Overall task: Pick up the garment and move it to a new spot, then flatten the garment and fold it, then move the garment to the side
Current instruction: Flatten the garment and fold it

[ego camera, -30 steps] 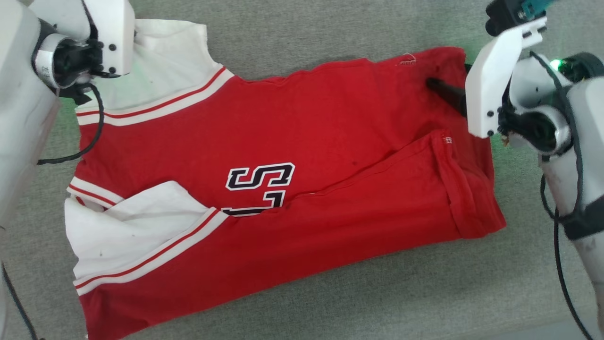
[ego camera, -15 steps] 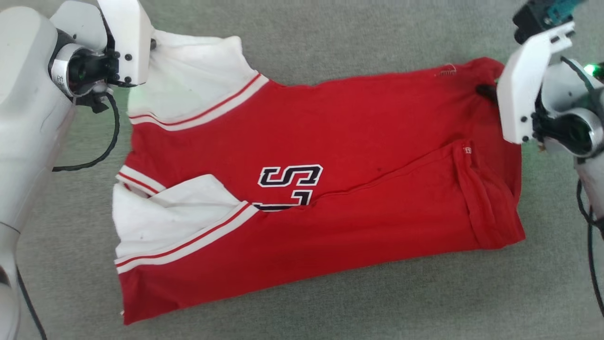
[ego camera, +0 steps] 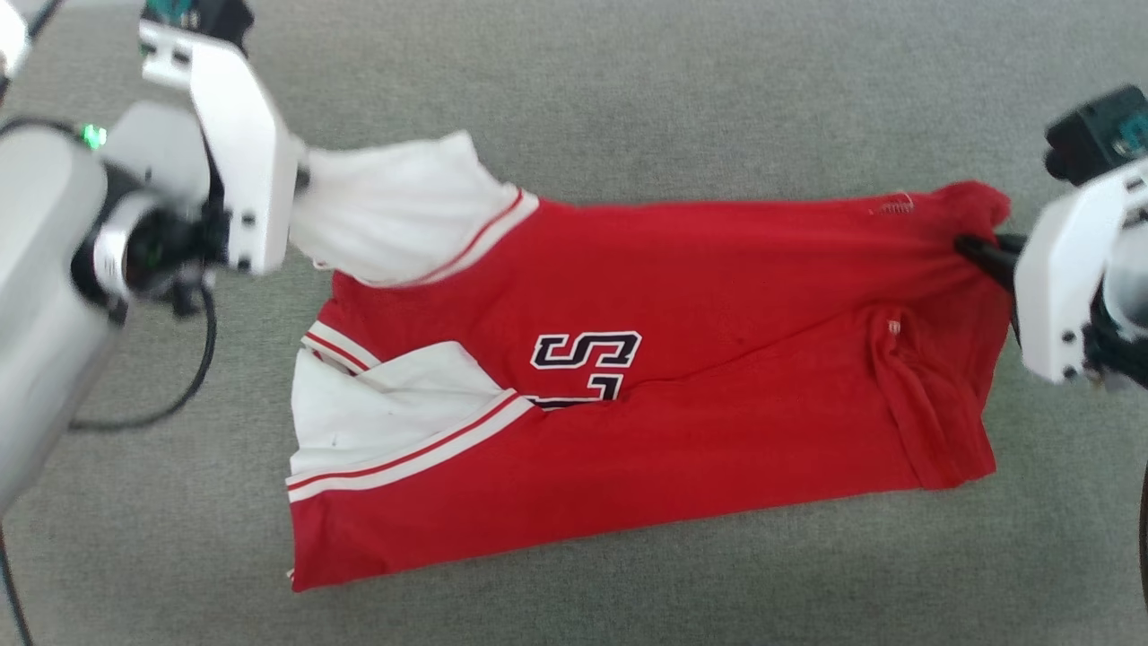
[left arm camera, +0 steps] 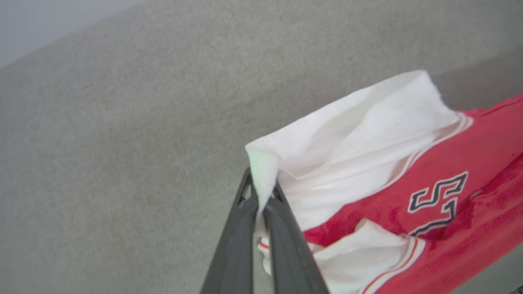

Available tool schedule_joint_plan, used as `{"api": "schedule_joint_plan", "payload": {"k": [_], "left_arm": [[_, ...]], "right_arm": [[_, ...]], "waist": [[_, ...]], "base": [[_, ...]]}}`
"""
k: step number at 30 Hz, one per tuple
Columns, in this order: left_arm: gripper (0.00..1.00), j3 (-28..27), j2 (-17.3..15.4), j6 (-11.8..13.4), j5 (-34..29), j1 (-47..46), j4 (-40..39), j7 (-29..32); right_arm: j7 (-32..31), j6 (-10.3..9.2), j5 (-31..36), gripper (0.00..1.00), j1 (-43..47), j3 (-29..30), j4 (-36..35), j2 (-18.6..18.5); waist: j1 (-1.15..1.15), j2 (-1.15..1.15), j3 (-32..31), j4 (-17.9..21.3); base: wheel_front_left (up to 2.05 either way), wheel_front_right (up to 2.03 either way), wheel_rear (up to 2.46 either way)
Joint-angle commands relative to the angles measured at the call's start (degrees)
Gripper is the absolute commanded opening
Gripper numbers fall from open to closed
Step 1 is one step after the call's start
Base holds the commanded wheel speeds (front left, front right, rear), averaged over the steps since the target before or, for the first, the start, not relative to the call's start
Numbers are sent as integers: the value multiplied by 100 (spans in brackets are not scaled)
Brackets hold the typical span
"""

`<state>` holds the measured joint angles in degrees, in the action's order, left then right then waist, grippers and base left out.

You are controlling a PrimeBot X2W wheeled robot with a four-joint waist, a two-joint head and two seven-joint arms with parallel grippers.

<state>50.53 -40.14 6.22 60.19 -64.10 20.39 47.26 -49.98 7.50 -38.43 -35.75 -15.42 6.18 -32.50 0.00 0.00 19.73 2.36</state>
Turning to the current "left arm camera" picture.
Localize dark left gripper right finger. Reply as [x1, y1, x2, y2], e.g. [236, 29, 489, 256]
[264, 180, 329, 294]

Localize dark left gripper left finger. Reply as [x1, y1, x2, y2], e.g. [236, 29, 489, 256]
[200, 167, 260, 294]

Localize red Bulls jersey white sleeves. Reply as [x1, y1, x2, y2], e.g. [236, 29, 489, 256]
[245, 70, 523, 294]

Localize grey fabric sofa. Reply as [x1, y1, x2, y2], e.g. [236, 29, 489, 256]
[0, 0, 523, 294]

